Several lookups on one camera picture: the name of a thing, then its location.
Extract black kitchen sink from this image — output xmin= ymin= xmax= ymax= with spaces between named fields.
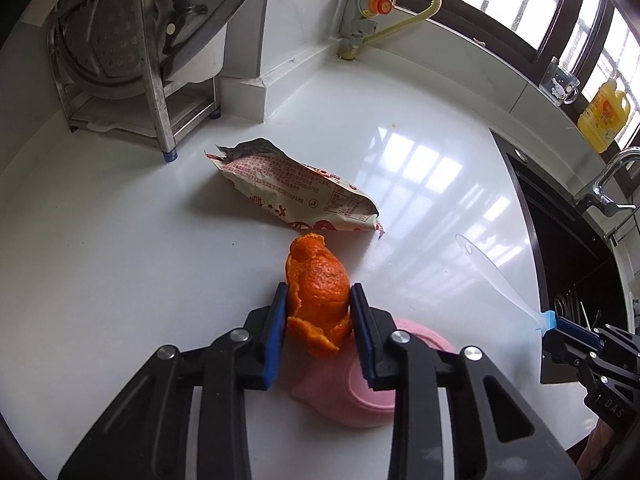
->
xmin=489 ymin=129 xmax=637 ymax=340

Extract glass mug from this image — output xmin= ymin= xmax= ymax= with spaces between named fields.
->
xmin=538 ymin=56 xmax=579 ymax=107

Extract person's right hand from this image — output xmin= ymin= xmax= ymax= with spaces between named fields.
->
xmin=576 ymin=419 xmax=614 ymax=479

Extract gas valve with yellow hose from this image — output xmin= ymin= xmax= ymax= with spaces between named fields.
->
xmin=337 ymin=0 xmax=442 ymax=61

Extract chrome kitchen faucet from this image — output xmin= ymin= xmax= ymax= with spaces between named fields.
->
xmin=572 ymin=146 xmax=640 ymax=219

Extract red patterned snack wrapper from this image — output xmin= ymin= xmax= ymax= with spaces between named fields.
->
xmin=206 ymin=138 xmax=384 ymax=234

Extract steel lid rack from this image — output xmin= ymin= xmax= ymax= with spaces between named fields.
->
xmin=47 ymin=0 xmax=226 ymax=162

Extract pink silicone bowl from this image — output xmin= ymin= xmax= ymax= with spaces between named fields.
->
xmin=290 ymin=316 xmax=458 ymax=430

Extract orange peel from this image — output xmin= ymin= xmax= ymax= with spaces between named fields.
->
xmin=285 ymin=233 xmax=352 ymax=359

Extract yellow dish soap bottle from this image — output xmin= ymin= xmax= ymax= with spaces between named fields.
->
xmin=577 ymin=79 xmax=630 ymax=154

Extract perforated steel steamer tray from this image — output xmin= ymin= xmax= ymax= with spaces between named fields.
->
xmin=54 ymin=0 xmax=246 ymax=66

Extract dark framed window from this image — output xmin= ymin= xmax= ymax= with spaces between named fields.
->
xmin=436 ymin=0 xmax=639 ymax=148

